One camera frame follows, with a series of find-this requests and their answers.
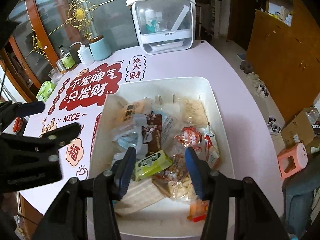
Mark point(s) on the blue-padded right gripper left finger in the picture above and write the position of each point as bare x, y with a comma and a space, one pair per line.
66, 217

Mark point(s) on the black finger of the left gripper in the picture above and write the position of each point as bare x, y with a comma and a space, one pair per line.
60, 137

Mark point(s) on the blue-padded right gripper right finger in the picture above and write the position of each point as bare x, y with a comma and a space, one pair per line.
255, 218

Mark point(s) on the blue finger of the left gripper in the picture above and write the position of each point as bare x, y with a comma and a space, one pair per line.
9, 111

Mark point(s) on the red small candy packet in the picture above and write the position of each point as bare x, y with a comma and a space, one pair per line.
198, 210

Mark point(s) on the beige wafer snack pack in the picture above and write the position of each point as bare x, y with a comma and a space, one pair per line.
140, 194

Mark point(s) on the light blue white packet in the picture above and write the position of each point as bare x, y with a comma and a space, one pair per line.
129, 133

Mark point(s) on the red white snack packet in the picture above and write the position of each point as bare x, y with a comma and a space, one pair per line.
211, 151

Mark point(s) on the orange label cake snack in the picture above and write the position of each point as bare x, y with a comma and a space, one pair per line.
130, 109

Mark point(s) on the green small snack packet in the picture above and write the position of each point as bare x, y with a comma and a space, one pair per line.
150, 165

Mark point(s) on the large biscuit bag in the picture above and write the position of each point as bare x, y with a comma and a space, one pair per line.
181, 191

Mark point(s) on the nut mix snack bag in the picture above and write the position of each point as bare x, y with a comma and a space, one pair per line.
175, 173

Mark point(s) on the white plastic tray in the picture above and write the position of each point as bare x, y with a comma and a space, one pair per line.
166, 218

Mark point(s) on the brown chocolate snack packet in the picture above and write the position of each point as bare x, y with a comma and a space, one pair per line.
151, 134

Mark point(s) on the white barcode snack packet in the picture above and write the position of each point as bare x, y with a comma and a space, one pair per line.
169, 128

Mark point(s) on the round cracker pack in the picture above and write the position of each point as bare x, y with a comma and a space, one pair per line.
193, 112

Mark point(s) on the red lid jar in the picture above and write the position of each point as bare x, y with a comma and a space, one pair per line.
17, 125

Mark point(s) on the green tissue pack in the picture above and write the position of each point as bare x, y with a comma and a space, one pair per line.
45, 91

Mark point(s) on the clear drinking glass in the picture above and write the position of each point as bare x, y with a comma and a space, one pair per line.
55, 75

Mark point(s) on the small glass jar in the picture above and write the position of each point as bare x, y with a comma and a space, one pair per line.
61, 66

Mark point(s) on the green label glass bottle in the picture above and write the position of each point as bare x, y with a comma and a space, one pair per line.
66, 57

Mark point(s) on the pink plastic stool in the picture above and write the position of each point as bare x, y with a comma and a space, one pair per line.
292, 160

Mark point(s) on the white squeeze bottle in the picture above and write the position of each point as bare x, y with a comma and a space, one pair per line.
84, 54

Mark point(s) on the light blue canister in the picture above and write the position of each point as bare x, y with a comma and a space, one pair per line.
99, 48

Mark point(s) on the cardboard box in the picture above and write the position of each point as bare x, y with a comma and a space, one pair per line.
300, 129

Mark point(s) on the wooden glass door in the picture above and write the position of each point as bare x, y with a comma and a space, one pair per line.
46, 26

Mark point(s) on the white transparent storage box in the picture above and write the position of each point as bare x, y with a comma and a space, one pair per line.
163, 25

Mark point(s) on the brown wooden cabinet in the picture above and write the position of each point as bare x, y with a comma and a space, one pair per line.
286, 57

